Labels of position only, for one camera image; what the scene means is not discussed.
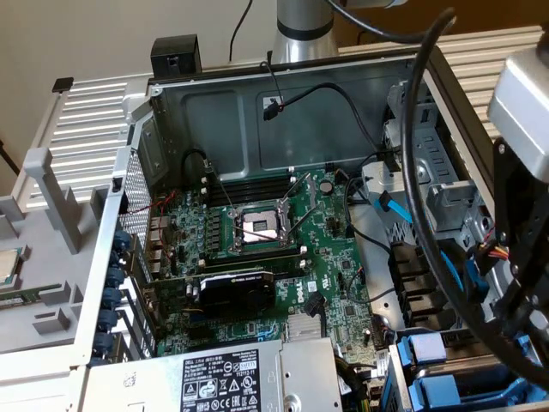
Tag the blue plastic disk carrier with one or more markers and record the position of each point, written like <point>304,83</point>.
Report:
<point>433,390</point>

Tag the blue plastic latch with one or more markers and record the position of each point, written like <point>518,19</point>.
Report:
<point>474,279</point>

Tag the grey metal drive cage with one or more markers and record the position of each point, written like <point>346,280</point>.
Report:
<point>450,201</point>

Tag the hard drive with blue caddy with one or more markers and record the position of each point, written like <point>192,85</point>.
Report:
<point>396,377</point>

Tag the coin cell battery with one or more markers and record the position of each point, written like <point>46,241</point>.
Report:
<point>327,186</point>

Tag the green Dell motherboard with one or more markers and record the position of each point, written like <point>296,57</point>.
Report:
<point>326,257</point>

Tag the metal locking lever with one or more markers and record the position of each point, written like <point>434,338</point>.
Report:
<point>225,191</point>
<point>303,222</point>

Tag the metal socket cover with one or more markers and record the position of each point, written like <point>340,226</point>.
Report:
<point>286,219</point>

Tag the silver chipset heat sink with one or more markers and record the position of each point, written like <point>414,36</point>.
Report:
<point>302,328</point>

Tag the grey power supply unit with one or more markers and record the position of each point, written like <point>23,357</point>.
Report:
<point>300,373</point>

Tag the black RAM slot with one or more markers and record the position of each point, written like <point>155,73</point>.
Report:
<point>253,196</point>
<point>257,268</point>
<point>257,256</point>
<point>253,185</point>

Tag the CPU socket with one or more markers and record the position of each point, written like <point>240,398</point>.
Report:
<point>253,221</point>

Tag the black graphics card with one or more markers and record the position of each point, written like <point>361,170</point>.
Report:
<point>236,296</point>

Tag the open grey PC case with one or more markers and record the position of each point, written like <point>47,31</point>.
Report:
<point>214,129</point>

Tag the small black box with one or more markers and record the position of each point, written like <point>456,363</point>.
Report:
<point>176,51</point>

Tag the dark blue slot retainer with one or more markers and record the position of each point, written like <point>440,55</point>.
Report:
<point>114,277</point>
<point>111,298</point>
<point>108,320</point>
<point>122,239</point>
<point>103,343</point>
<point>116,258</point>

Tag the grey plastic parts rack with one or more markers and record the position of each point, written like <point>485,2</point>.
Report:
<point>30,339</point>

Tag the green RAM stick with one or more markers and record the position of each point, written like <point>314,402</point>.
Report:
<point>17,296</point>

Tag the silver CPU chip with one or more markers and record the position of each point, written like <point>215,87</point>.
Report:
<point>6,266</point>

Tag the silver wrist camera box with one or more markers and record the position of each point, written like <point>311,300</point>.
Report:
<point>523,107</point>

